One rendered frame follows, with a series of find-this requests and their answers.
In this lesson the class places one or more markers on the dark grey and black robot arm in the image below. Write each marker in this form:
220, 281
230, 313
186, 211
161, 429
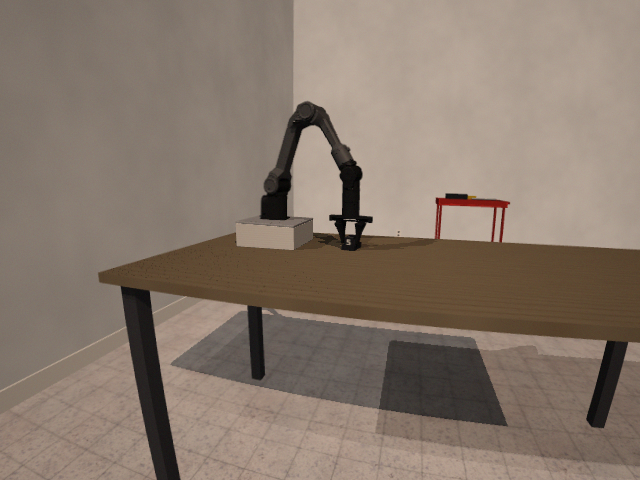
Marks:
275, 207

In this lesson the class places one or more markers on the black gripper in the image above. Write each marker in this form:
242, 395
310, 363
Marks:
350, 212

